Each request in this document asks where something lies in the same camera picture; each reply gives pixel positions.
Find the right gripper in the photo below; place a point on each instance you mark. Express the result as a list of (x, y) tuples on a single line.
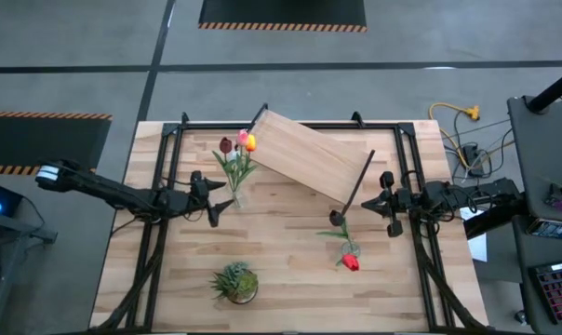
[(409, 202)]

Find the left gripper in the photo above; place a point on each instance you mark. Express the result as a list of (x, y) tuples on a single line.
[(188, 205)]

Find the white artificial tulip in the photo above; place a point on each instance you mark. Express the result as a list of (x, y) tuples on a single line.
[(234, 154)]

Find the dark purple artificial tulip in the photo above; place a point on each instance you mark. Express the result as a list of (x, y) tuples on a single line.
[(225, 145)]

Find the yellow artificial tulip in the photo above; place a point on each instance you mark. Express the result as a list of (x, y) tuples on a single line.
[(250, 143)]

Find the pink artificial tulip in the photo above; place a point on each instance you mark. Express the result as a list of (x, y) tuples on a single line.
[(242, 138)]

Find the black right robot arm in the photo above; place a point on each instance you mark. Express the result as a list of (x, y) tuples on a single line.
[(490, 191)]

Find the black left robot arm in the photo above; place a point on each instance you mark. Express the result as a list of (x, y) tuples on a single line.
[(104, 191)]

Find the smooth clear glass vase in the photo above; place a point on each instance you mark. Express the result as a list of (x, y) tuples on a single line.
[(236, 200)]

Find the succulent plant in black bowl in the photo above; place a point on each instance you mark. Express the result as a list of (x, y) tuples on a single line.
[(234, 284)]

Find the black power strip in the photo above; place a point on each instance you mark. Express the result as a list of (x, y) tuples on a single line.
[(471, 153)]

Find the white paper sheet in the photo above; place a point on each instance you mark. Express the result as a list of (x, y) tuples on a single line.
[(478, 246)]

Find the grey equipment cart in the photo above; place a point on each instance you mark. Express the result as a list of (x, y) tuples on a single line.
[(546, 153)]

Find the smartphone with lit screen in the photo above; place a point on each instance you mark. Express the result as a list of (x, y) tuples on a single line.
[(553, 228)]

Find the black caster wheel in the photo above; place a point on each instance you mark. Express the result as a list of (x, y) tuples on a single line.
[(521, 317)]

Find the small purple object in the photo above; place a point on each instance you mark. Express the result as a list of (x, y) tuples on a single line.
[(561, 205)]

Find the black hazard-striped floor mat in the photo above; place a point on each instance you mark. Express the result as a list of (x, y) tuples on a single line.
[(39, 139), (281, 11)]

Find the rainbow backlit keyboard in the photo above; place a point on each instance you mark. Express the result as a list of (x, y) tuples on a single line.
[(560, 293)]

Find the grey metal side stand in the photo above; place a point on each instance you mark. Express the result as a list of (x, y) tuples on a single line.
[(11, 228)]

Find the black metal pole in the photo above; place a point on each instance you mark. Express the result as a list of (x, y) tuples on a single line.
[(555, 90)]

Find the black metal table frame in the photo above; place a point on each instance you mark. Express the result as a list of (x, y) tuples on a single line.
[(206, 125)]

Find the wooden shelf with black frame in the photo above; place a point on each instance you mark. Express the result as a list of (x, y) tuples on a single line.
[(304, 153)]

